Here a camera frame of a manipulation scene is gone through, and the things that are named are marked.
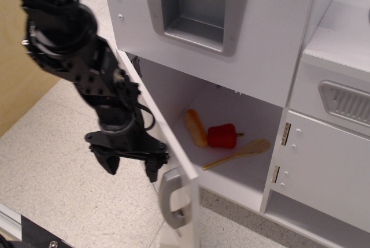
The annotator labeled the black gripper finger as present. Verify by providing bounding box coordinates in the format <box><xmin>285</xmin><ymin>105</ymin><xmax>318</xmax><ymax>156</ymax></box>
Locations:
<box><xmin>145</xmin><ymin>157</ymin><xmax>168</xmax><ymax>183</ymax></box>
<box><xmin>90</xmin><ymin>145</ymin><xmax>120</xmax><ymax>175</ymax></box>

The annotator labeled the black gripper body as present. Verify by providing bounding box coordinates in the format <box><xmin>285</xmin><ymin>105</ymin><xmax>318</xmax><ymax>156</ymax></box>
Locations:
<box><xmin>85</xmin><ymin>112</ymin><xmax>169</xmax><ymax>162</ymax></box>

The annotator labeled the white low fridge door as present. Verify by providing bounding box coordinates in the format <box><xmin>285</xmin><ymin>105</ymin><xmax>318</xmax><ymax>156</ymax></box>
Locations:
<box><xmin>116</xmin><ymin>49</ymin><xmax>200</xmax><ymax>247</ymax></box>

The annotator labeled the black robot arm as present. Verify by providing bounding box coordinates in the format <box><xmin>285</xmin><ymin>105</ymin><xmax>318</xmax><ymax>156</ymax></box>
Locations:
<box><xmin>22</xmin><ymin>0</ymin><xmax>169</xmax><ymax>182</ymax></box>

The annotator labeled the white toy fridge cabinet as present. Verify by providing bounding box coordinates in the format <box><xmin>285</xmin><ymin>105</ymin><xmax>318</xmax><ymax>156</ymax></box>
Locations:
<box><xmin>108</xmin><ymin>0</ymin><xmax>313</xmax><ymax>210</ymax></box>

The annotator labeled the toy bread roll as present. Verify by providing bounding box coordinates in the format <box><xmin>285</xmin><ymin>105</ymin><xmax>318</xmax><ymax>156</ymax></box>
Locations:
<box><xmin>184</xmin><ymin>109</ymin><xmax>208</xmax><ymax>147</ymax></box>

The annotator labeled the red toy bell pepper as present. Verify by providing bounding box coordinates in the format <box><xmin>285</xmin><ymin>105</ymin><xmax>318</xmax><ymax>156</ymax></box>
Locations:
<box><xmin>207</xmin><ymin>123</ymin><xmax>245</xmax><ymax>149</ymax></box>

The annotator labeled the wooden toy spatula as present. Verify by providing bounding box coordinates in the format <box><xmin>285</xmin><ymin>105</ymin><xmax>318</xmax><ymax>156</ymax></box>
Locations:
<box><xmin>201</xmin><ymin>139</ymin><xmax>271</xmax><ymax>171</ymax></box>

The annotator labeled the wooden board panel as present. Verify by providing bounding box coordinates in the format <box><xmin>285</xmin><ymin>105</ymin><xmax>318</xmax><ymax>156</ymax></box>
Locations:
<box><xmin>1</xmin><ymin>0</ymin><xmax>59</xmax><ymax>135</ymax></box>

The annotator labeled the lower metal hinge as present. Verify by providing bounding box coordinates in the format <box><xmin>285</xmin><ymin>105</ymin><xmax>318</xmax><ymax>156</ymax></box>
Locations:
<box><xmin>271</xmin><ymin>165</ymin><xmax>280</xmax><ymax>183</ymax></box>

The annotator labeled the metal hinge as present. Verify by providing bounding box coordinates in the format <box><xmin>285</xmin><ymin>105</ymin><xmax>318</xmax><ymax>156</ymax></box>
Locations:
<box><xmin>271</xmin><ymin>165</ymin><xmax>280</xmax><ymax>183</ymax></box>
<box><xmin>280</xmin><ymin>122</ymin><xmax>291</xmax><ymax>146</ymax></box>

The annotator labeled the upper metal hinge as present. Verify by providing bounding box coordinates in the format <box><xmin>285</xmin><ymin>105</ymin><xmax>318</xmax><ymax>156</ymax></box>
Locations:
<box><xmin>280</xmin><ymin>122</ymin><xmax>291</xmax><ymax>146</ymax></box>

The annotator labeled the grey ice dispenser recess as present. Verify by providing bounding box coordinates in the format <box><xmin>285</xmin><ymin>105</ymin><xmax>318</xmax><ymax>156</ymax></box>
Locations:
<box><xmin>147</xmin><ymin>0</ymin><xmax>247</xmax><ymax>57</ymax></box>

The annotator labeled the white toy oven unit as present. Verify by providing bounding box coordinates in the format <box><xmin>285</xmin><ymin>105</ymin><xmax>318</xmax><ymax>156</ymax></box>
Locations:
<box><xmin>260</xmin><ymin>0</ymin><xmax>369</xmax><ymax>247</ymax></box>

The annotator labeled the white lower cabinet door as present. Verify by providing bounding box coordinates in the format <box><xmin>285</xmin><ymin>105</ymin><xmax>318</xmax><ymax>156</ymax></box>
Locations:
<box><xmin>271</xmin><ymin>112</ymin><xmax>369</xmax><ymax>231</ymax></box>

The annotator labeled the grey oven vent panel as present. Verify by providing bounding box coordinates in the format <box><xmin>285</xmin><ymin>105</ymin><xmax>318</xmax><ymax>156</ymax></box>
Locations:
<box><xmin>317</xmin><ymin>80</ymin><xmax>369</xmax><ymax>137</ymax></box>

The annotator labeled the grey fridge door handle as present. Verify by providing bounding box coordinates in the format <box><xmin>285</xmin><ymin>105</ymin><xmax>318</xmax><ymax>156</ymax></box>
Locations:
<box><xmin>158</xmin><ymin>168</ymin><xmax>191</xmax><ymax>230</ymax></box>

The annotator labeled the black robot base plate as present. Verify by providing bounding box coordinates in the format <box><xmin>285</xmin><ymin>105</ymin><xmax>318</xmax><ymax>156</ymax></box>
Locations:
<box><xmin>1</xmin><ymin>203</ymin><xmax>72</xmax><ymax>247</ymax></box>

